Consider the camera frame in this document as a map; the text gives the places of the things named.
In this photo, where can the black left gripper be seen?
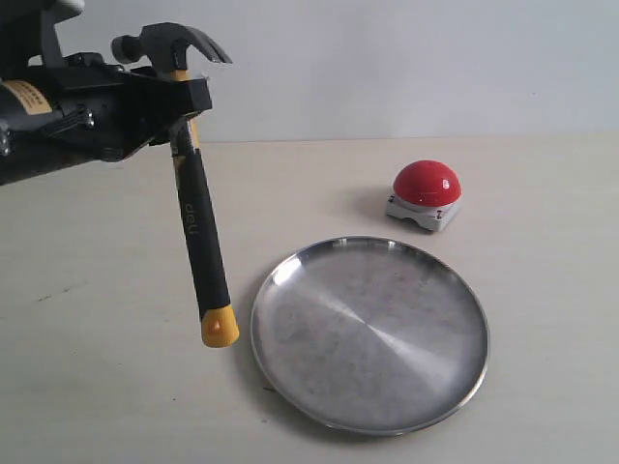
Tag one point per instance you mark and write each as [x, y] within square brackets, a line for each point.
[104, 112]

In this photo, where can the black yellow claw hammer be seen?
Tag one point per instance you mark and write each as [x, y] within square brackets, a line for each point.
[166, 46]

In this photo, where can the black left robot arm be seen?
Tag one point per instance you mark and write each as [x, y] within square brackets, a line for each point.
[22, 104]

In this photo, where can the red dome push button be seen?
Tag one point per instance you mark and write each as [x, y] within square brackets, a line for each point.
[426, 191]

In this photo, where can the round steel plate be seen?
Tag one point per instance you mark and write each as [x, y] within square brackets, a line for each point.
[369, 335]

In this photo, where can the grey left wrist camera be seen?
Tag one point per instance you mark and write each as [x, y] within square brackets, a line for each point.
[28, 29]

